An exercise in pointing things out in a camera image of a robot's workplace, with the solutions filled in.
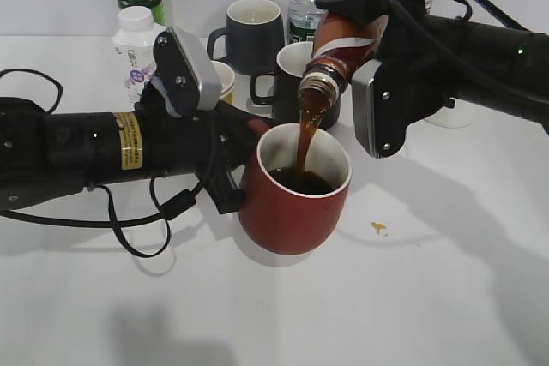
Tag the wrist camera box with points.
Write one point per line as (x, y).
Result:
(185, 76)
(389, 96)

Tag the clear water bottle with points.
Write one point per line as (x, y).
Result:
(305, 6)

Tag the white milk carton bottle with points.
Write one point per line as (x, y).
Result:
(133, 45)

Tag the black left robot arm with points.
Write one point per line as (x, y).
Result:
(50, 156)

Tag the yellow paper cup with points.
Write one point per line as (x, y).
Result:
(227, 80)

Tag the brown juice bottle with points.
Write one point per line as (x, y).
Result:
(357, 44)

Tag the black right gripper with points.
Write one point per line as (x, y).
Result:
(406, 38)

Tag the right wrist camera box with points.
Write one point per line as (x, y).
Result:
(389, 96)

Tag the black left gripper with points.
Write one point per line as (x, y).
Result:
(207, 144)

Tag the orange juice spill stain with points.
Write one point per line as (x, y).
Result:
(381, 229)

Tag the dark grey mug rear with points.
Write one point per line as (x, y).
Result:
(253, 34)

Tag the red ceramic mug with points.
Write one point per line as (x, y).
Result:
(282, 220)

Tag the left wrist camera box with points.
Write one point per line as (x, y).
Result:
(185, 76)

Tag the black mug front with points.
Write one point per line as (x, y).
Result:
(290, 65)

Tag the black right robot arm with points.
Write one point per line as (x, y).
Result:
(503, 67)

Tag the white ceramic mug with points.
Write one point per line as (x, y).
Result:
(457, 118)

